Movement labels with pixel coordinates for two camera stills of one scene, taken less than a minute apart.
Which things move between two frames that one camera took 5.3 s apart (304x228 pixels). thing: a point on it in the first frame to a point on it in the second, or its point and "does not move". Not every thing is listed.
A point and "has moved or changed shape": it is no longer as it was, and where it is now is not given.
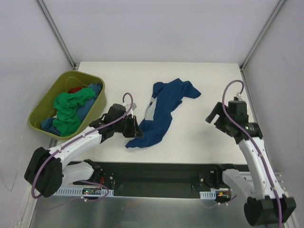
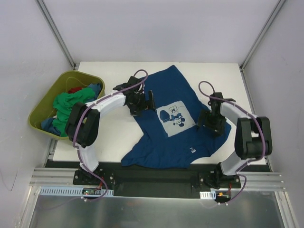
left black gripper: (129, 126) to (147, 102)
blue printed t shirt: (165, 96) has moved or changed shape
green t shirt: (68, 121) does not move
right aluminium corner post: (276, 10) does not move
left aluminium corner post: (56, 33) does not move
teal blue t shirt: (47, 123) does not move
